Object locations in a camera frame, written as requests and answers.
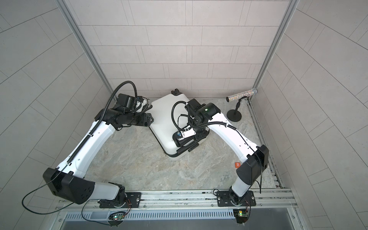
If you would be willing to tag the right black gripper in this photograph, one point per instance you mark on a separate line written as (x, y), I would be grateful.
(199, 136)

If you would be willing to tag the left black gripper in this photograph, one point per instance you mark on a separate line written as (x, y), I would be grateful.
(143, 122)

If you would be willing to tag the white hard-shell suitcase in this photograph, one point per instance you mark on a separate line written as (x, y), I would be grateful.
(163, 127)

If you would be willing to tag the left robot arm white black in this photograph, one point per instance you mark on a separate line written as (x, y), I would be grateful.
(68, 181)

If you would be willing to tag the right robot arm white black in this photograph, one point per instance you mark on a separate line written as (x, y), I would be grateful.
(253, 158)

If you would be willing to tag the glitter tube on black stand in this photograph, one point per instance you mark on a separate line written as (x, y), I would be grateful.
(233, 114)

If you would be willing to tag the right controller circuit board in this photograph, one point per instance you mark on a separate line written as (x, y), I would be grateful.
(241, 215)

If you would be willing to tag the controller circuit board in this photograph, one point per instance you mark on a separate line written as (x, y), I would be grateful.
(241, 215)
(117, 216)

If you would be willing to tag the left controller circuit board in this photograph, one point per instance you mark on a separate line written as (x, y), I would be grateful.
(117, 216)

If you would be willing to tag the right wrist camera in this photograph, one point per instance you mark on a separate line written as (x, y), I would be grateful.
(181, 135)

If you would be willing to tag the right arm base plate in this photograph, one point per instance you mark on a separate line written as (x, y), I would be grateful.
(230, 199)

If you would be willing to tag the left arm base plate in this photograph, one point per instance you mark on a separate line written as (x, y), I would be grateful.
(129, 199)

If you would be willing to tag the white slotted cable duct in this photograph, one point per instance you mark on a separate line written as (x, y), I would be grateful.
(154, 214)

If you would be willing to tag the aluminium mounting rail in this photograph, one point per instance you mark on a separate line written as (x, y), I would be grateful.
(190, 199)

